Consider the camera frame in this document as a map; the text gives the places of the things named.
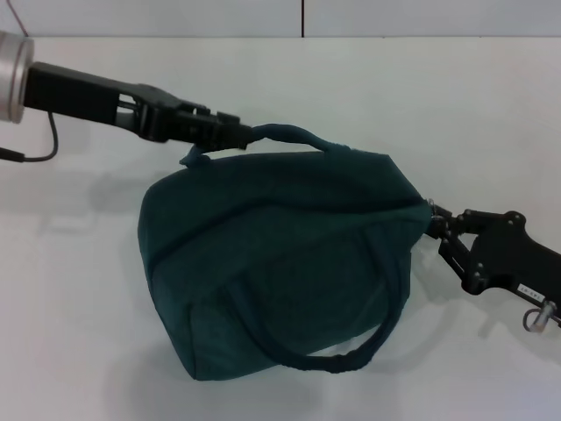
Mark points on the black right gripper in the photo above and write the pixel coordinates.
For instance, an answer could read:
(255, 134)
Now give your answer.
(504, 259)

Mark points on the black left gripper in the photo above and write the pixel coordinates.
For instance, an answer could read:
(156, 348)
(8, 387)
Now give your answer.
(87, 98)

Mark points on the dark teal lunch bag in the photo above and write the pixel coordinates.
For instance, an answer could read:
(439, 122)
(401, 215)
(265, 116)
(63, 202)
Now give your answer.
(271, 263)

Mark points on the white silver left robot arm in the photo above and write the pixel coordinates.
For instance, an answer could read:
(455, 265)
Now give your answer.
(13, 79)

